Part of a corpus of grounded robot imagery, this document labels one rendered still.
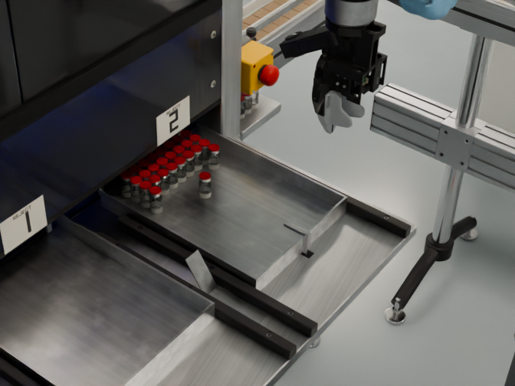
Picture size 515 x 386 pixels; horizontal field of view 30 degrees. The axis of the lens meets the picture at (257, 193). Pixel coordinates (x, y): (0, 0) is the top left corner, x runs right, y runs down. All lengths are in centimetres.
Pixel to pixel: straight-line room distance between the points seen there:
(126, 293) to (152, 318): 7
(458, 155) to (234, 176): 93
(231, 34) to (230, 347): 56
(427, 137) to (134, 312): 126
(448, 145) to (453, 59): 134
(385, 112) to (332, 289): 111
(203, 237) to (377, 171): 165
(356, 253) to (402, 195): 153
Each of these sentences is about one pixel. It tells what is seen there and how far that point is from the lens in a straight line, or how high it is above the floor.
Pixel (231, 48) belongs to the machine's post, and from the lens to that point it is 172.
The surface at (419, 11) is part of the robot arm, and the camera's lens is 128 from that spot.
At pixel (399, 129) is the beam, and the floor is 47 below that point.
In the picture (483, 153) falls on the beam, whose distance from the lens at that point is 251.
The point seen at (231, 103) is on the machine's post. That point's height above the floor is 97.
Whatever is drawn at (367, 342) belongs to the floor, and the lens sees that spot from 267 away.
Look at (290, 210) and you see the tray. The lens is 168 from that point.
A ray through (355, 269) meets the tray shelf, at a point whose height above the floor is 88.
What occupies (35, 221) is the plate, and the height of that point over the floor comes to 101.
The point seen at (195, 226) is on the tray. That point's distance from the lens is 165.
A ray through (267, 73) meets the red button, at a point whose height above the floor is 101.
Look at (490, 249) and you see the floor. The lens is 301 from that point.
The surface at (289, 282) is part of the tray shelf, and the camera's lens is 156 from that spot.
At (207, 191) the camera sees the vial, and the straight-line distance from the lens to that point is 169.
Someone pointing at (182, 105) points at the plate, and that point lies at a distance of 166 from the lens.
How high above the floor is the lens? 199
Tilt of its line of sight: 40 degrees down
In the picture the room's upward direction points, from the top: 2 degrees clockwise
